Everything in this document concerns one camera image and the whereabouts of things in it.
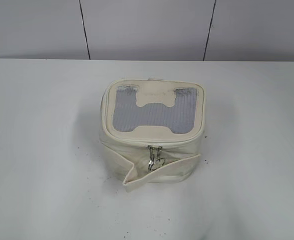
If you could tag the silver ring zipper pull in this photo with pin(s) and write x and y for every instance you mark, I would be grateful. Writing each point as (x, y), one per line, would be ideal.
(152, 158)

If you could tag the cream canvas zipper bag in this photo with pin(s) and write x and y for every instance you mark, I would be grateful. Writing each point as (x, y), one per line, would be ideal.
(151, 130)

